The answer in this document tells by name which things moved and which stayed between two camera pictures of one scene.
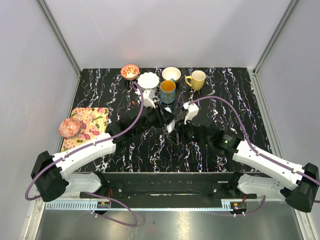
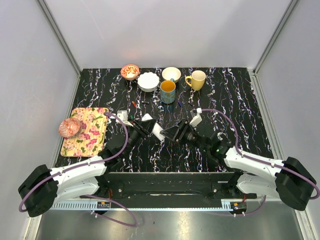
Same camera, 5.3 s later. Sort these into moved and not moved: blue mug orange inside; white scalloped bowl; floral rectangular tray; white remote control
Moved: white remote control
Not moved: white scalloped bowl; floral rectangular tray; blue mug orange inside
